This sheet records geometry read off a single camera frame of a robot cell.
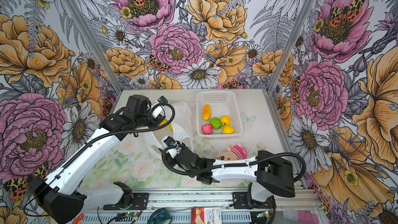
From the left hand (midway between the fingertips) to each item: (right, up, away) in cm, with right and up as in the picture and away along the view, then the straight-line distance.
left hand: (158, 118), depth 76 cm
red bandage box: (+23, -41, -8) cm, 48 cm away
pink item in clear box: (+69, -43, -6) cm, 81 cm away
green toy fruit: (+29, -4, +20) cm, 36 cm away
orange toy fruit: (+24, +1, +27) cm, 36 cm away
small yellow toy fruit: (+35, -2, +22) cm, 42 cm away
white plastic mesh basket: (+35, +8, +36) cm, 51 cm away
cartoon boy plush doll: (+39, -19, +7) cm, 44 cm away
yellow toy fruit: (+36, -8, +16) cm, 40 cm away
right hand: (+4, -14, -3) cm, 15 cm away
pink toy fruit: (+24, -8, +18) cm, 31 cm away
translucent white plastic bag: (+9, +1, +9) cm, 13 cm away
